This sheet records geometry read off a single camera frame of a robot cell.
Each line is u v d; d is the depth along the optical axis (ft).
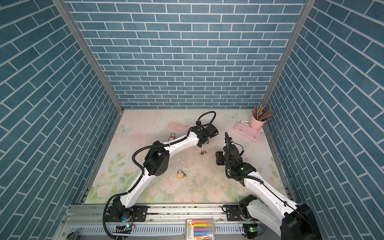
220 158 2.42
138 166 1.93
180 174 2.84
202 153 3.15
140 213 2.43
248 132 3.45
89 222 2.37
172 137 3.39
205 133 2.45
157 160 1.95
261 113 3.40
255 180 1.72
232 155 2.02
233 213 2.42
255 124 3.43
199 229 2.27
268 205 1.56
